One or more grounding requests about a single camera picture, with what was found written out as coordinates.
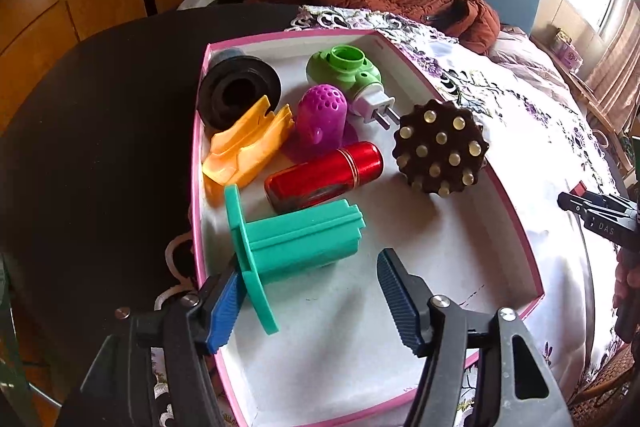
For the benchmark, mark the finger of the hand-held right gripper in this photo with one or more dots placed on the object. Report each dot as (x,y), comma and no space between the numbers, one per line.
(595,202)
(612,227)

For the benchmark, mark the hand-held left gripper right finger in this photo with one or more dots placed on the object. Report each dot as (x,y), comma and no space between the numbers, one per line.
(397,302)

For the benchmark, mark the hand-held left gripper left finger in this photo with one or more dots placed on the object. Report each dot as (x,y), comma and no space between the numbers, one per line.
(225,309)

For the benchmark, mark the white box with pink rim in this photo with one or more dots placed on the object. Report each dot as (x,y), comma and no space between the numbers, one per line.
(425,247)

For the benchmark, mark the green plastic spool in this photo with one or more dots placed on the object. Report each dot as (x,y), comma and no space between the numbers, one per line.
(295,239)

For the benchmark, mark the red metal flask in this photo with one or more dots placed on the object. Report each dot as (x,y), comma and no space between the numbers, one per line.
(325,174)

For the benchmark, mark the brown knobbed massager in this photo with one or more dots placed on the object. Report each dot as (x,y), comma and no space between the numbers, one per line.
(440,147)

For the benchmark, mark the orange plastic clip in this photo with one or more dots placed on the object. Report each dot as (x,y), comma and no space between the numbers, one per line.
(265,142)
(235,139)

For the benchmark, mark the purple perforated dome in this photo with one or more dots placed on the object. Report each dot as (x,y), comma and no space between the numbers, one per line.
(322,117)

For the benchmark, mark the black plastic spool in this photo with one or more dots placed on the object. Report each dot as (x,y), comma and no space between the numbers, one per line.
(235,92)

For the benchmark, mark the green plug-in device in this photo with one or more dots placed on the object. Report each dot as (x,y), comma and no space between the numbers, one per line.
(340,69)

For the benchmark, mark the person's right hand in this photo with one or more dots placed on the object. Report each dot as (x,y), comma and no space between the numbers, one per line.
(627,277)

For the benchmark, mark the wooden bedside table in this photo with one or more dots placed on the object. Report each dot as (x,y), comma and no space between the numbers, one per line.
(595,107)

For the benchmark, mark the beige curtain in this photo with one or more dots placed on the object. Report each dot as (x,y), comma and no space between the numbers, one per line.
(617,57)

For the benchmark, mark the pale pink pillow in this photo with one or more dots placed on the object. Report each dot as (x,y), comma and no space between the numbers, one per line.
(530,57)

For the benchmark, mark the wicker chair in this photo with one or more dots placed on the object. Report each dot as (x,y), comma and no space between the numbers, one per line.
(607,382)

